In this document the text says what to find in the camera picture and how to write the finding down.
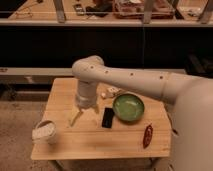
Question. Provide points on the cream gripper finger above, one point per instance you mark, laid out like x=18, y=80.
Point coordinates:
x=96, y=109
x=73, y=119

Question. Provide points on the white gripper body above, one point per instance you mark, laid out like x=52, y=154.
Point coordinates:
x=86, y=95

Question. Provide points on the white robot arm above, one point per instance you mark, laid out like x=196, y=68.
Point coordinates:
x=190, y=96

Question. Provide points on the black rectangular block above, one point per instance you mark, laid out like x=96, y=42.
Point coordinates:
x=107, y=118

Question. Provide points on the green bowl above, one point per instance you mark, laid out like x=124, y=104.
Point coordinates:
x=128, y=107

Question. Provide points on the wooden table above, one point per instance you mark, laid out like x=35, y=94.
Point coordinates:
x=88, y=139

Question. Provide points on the white cup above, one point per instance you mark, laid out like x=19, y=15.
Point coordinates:
x=44, y=131

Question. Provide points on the red chili pepper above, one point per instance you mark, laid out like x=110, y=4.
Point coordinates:
x=147, y=136

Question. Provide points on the black device on shelf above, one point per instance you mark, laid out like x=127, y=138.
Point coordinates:
x=99, y=10

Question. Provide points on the red tray on shelf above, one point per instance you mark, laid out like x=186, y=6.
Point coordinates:
x=135, y=9

